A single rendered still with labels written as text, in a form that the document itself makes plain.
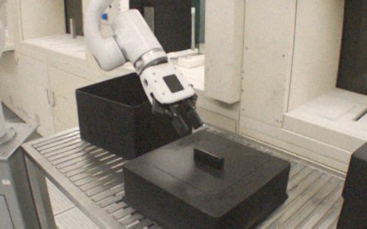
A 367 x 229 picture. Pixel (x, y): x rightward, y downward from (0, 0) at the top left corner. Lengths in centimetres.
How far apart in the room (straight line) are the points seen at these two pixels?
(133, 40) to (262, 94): 48
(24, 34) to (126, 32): 225
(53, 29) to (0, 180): 211
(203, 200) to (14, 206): 76
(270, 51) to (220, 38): 17
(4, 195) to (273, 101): 94
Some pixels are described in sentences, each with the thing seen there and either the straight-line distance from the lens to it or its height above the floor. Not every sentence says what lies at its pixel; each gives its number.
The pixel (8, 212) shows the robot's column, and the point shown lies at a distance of 129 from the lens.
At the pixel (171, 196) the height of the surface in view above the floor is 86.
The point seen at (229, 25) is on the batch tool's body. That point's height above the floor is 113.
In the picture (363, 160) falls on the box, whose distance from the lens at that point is 57.
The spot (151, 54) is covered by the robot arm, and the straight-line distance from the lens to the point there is 81.
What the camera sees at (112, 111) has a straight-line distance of 101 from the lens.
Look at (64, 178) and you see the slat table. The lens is 97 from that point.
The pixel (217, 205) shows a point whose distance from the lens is 67.
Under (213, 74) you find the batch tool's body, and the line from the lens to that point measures 117.
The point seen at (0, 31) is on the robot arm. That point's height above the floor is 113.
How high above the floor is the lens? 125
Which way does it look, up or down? 22 degrees down
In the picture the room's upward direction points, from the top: straight up
